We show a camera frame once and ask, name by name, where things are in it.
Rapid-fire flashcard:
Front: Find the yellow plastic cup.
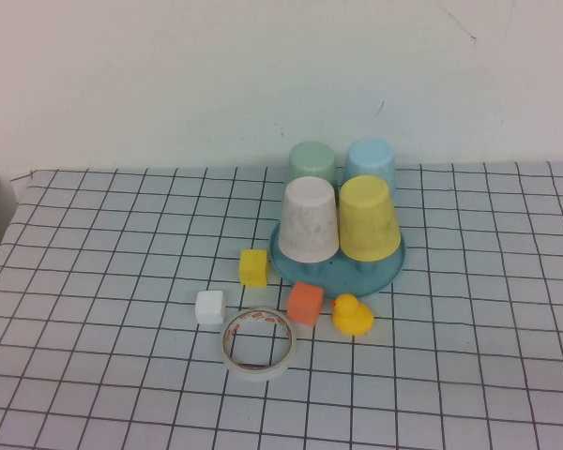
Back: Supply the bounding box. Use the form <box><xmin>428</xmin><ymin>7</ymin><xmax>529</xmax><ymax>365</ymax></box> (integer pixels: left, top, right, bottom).
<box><xmin>337</xmin><ymin>175</ymin><xmax>403</xmax><ymax>263</ymax></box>

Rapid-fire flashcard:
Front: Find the pale pink plastic cup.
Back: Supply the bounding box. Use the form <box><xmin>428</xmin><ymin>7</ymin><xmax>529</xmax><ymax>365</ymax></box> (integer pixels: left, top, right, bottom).
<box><xmin>277</xmin><ymin>176</ymin><xmax>342</xmax><ymax>264</ymax></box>

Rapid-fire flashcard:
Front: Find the green plastic cup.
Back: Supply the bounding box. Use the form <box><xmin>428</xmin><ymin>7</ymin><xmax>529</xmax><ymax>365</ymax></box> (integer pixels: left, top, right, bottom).
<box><xmin>285</xmin><ymin>140</ymin><xmax>338</xmax><ymax>187</ymax></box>

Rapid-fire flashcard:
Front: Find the blue cup stand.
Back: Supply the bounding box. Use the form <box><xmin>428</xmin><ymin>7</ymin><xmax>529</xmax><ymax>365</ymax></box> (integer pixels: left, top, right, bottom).
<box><xmin>267</xmin><ymin>219</ymin><xmax>408</xmax><ymax>300</ymax></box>

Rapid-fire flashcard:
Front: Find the blue plastic cup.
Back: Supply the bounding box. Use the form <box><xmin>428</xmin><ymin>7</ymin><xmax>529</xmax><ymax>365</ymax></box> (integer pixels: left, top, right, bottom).
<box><xmin>342</xmin><ymin>139</ymin><xmax>398</xmax><ymax>188</ymax></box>

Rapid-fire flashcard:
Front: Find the yellow foam cube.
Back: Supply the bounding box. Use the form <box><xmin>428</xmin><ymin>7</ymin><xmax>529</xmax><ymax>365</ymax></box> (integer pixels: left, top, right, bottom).
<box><xmin>238</xmin><ymin>248</ymin><xmax>269</xmax><ymax>287</ymax></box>

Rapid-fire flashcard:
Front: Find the orange foam cube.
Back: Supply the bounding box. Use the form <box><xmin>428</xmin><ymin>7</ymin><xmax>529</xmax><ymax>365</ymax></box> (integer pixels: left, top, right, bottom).
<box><xmin>285</xmin><ymin>281</ymin><xmax>325</xmax><ymax>325</ymax></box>

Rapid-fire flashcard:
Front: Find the white foam cube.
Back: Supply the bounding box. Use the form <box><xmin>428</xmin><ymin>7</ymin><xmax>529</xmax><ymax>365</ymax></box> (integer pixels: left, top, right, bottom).
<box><xmin>195</xmin><ymin>290</ymin><xmax>227</xmax><ymax>325</ymax></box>

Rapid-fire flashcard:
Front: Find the yellow rubber duck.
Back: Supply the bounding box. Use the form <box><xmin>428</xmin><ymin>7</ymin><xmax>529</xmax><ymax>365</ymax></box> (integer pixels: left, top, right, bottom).
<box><xmin>330</xmin><ymin>293</ymin><xmax>375</xmax><ymax>337</ymax></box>

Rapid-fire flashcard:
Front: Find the white tape roll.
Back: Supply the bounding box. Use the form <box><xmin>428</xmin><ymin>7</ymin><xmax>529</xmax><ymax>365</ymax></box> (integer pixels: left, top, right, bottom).
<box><xmin>220</xmin><ymin>307</ymin><xmax>297</xmax><ymax>382</ymax></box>

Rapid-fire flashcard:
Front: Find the checkered white tablecloth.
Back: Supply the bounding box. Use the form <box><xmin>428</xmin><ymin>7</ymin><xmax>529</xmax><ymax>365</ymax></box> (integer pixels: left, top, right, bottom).
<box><xmin>0</xmin><ymin>161</ymin><xmax>563</xmax><ymax>450</ymax></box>

